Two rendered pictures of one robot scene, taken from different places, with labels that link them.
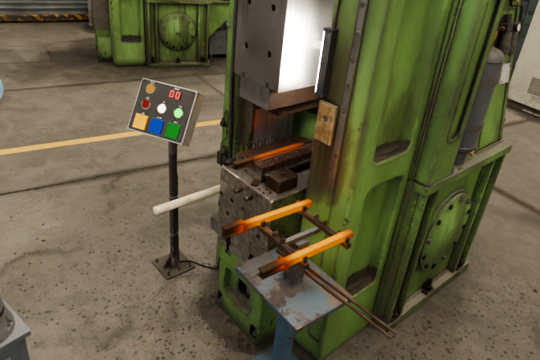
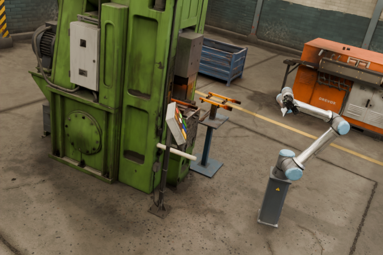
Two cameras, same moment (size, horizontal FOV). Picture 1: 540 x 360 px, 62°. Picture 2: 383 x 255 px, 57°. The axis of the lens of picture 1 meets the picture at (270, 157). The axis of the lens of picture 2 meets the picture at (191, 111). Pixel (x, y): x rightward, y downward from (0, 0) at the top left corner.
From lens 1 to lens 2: 4.68 m
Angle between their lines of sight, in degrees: 99
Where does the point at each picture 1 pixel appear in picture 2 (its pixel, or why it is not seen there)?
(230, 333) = (188, 180)
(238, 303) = (183, 169)
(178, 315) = (190, 196)
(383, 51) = not seen: hidden behind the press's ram
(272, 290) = (219, 120)
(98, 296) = (200, 227)
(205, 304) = (178, 190)
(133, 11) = not seen: outside the picture
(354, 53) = not seen: hidden behind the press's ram
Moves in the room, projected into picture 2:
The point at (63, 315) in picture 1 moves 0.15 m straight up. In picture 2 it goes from (219, 234) to (222, 223)
